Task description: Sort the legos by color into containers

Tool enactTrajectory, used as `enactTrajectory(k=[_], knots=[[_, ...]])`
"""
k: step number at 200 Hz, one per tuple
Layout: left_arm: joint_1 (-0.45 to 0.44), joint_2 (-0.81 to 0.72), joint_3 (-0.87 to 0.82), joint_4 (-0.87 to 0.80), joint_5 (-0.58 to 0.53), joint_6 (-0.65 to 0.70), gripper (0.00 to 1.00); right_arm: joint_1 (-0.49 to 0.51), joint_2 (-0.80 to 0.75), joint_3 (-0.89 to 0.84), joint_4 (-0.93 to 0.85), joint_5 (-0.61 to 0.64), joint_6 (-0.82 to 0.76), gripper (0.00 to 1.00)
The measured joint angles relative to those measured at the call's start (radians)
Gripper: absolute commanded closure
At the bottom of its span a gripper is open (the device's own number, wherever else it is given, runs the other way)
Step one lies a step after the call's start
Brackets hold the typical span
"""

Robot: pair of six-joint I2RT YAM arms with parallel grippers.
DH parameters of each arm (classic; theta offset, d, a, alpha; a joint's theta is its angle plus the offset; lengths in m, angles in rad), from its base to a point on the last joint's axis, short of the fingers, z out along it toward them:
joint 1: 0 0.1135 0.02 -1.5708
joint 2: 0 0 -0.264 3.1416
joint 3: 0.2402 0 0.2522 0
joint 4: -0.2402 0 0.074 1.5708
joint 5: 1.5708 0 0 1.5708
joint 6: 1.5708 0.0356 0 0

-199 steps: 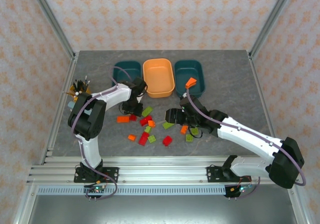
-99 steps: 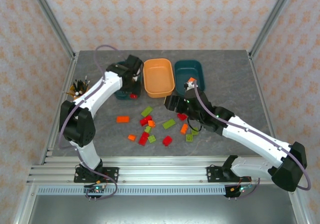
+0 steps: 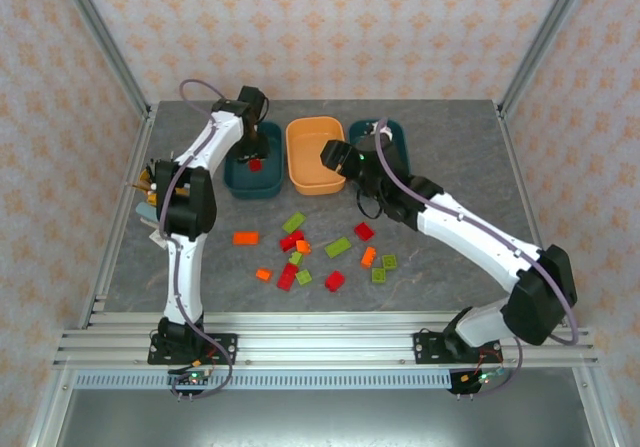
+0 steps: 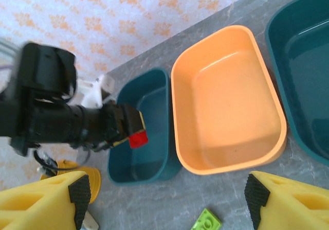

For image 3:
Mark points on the teal plastic container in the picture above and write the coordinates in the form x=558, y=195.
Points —
x=250, y=189
x=402, y=139

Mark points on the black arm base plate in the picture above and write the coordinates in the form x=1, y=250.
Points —
x=425, y=349
x=225, y=347

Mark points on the wooden pencil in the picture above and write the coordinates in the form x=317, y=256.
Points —
x=134, y=185

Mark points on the yellow pen cup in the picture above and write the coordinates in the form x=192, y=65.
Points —
x=151, y=198

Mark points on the small lit circuit board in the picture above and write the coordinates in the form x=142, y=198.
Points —
x=482, y=378
x=194, y=378

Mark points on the orange plastic container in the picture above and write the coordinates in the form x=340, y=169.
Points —
x=310, y=137

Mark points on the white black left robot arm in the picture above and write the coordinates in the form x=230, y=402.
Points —
x=190, y=267

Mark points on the grey metal sheet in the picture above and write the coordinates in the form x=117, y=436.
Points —
x=320, y=417

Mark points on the aluminium lower frame rail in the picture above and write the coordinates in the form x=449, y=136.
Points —
x=50, y=412
x=597, y=412

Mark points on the pale blue flat block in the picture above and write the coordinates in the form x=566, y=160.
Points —
x=144, y=211

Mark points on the aluminium table edge extrusion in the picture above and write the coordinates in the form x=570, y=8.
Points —
x=320, y=318

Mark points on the wide aluminium mounting beam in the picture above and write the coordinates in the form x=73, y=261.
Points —
x=320, y=349

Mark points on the aluminium frame post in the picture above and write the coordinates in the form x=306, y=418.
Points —
x=544, y=42
x=104, y=42

